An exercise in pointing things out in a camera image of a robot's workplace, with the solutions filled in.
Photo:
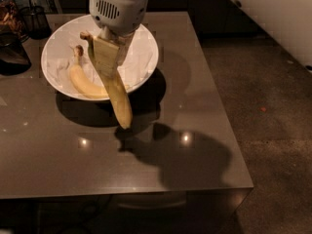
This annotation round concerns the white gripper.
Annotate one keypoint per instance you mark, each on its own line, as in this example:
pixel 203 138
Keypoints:
pixel 117 13

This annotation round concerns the banana with green stem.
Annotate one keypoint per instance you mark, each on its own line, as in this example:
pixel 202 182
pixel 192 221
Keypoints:
pixel 114 87

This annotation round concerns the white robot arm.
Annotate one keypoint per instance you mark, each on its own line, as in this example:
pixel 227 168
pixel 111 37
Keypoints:
pixel 288 22

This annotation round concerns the yellow banana at bowl front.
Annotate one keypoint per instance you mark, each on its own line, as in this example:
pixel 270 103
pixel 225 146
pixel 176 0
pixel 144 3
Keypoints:
pixel 79 79

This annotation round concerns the white paper bowl liner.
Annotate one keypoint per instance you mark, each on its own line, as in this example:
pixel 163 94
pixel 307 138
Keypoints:
pixel 139 56

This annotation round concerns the white bowl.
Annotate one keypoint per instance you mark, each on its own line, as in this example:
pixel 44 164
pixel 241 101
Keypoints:
pixel 143 56

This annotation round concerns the dark glass bowl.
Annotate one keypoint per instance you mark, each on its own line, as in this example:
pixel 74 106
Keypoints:
pixel 13 57

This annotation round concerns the black mesh pen cup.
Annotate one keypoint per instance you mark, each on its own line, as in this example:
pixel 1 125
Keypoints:
pixel 36 24

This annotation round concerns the brown snack jar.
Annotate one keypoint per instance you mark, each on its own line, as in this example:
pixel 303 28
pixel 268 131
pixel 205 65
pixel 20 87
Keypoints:
pixel 10 16

